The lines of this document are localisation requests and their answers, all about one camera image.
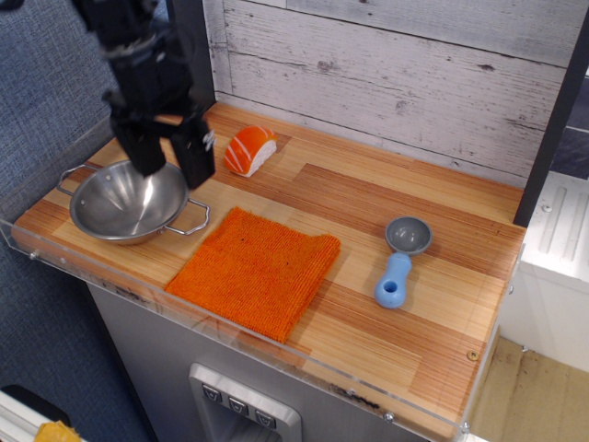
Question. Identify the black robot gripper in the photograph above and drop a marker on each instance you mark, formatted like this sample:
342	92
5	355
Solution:
152	102

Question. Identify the stainless steel bowl with handles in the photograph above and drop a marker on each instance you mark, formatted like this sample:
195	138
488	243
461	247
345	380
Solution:
118	204

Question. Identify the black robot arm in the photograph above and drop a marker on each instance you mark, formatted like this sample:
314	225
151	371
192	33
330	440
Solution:
119	22

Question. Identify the toy salmon nigiri sushi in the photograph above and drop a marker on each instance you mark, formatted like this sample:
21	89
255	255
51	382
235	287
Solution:
249	149

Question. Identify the orange folded cloth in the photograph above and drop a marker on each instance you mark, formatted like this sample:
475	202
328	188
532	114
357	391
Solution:
256	273

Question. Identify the grey cabinet with button panel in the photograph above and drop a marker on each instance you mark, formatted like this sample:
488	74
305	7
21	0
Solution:
198	382

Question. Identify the blue grey toy scoop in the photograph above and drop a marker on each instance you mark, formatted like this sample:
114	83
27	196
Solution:
407	236

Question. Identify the yellow object bottom left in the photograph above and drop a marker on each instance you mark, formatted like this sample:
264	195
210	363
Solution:
56	432

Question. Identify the white toy sink counter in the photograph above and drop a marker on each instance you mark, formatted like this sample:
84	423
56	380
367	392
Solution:
546	306

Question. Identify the clear acrylic guard rail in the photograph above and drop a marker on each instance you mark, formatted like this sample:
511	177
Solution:
354	155

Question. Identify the right dark vertical post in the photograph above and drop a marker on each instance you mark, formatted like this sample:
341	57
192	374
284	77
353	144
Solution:
569	90

